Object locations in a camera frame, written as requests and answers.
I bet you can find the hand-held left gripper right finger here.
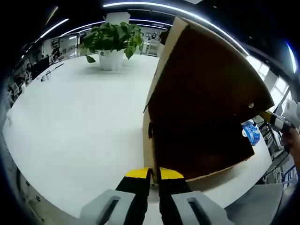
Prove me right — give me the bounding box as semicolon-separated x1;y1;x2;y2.
158;167;235;225

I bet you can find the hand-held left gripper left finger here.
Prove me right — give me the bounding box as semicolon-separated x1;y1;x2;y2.
79;166;152;225

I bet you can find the blue wet wipes soft pack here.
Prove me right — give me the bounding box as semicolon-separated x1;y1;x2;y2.
241;119;261;146

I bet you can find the brown cardboard shoe box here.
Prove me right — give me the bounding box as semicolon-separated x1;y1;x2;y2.
142;16;275;188

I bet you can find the small white desk item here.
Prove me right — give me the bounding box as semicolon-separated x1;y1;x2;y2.
40;70;52;82

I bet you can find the person's right hand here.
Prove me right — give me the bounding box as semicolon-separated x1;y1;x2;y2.
281;130;300;155

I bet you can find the grey mesh office chair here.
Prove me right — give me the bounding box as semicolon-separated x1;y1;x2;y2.
225;182;285;225

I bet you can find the potted green plant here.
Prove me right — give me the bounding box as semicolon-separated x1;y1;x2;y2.
79;21;144;71

